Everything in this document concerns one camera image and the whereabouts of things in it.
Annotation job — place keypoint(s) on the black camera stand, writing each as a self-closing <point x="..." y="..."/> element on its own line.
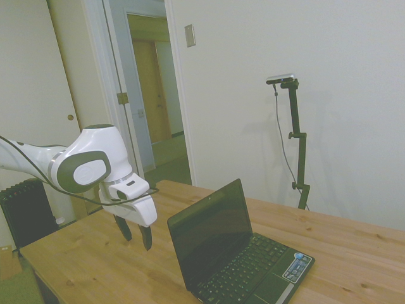
<point x="299" y="142"/>

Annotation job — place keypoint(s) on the black laptop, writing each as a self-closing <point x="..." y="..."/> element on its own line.
<point x="234" y="244"/>

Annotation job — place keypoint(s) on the silver exterior camera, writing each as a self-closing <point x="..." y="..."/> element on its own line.
<point x="280" y="79"/>

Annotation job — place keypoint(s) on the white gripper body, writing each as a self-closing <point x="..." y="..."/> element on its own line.
<point x="142" y="212"/>

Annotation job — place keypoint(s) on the wooden hallway door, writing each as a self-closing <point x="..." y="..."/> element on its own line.
<point x="148" y="92"/>

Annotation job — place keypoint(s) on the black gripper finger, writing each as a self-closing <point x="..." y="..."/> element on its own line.
<point x="124" y="228"/>
<point x="146" y="238"/>

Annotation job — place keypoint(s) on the metal wall switch plate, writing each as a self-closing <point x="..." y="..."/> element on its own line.
<point x="190" y="35"/>

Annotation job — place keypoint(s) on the black radiator heater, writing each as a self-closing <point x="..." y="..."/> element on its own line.
<point x="22" y="212"/>

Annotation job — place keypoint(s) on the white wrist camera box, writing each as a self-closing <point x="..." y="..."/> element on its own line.
<point x="128" y="188"/>

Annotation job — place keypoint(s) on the white closet door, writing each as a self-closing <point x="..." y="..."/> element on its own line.
<point x="63" y="63"/>

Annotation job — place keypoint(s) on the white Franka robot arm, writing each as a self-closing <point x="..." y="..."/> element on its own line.
<point x="91" y="158"/>

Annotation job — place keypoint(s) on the white open door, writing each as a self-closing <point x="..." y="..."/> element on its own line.
<point x="133" y="92"/>

